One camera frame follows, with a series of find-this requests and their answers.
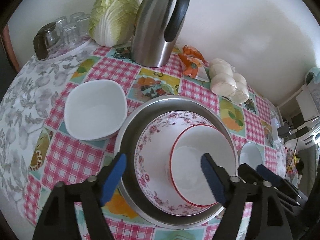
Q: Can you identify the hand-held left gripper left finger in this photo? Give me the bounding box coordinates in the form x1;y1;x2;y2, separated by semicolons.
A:
31;153;127;240

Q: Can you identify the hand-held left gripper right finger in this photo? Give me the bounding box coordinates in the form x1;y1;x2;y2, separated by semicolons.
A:
201;153;293;240

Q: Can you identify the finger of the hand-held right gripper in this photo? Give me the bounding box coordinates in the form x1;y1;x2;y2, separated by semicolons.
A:
256;164;304;207
237;163;263;184

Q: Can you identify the small pale blue bowl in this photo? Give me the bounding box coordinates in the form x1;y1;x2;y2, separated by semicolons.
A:
237;142;264;172

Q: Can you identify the strawberry print bowl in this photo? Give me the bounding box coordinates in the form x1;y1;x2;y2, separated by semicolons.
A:
169;124;225;207

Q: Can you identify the pink floral round plate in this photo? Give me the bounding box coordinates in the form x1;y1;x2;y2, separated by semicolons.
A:
134;110;225;215

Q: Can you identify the white square bowl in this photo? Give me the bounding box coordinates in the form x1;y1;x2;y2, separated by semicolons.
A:
64;79;128;141

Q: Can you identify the large stainless steel basin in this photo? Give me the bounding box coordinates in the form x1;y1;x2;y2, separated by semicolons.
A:
116;95;238;228

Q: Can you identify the pink checked printed tablecloth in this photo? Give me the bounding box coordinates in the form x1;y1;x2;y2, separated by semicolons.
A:
25;36;288;240

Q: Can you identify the black power adapter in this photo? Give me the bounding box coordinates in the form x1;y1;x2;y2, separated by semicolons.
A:
277;124;297;138

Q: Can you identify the white power strip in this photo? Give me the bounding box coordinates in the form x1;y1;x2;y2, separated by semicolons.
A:
271;115;281;142

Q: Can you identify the bag of steamed buns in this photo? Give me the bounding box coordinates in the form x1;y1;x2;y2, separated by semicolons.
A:
209;58;250;104

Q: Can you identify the teal cloth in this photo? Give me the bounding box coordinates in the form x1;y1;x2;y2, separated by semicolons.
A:
306;67;320;85

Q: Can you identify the orange snack packet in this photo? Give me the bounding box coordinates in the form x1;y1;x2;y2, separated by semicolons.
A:
178;45;209;80

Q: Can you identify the grey floral cloth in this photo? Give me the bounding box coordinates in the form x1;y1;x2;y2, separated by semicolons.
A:
0;39;97;228

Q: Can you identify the clear drinking glass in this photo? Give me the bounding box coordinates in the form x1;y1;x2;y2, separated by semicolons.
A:
70;12;89;24
76;15;91;38
55;16;68;30
61;24;80;48

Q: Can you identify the stainless steel thermos jug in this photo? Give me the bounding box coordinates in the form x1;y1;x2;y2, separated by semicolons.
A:
131;0;192;68

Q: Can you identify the dark brown glass jug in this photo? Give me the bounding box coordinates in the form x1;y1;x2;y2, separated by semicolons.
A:
33;22;60;60

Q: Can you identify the napa cabbage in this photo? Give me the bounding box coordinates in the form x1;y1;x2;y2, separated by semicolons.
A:
89;0;140;47

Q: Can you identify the pink board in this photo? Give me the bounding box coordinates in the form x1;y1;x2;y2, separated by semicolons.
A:
1;25;20;73

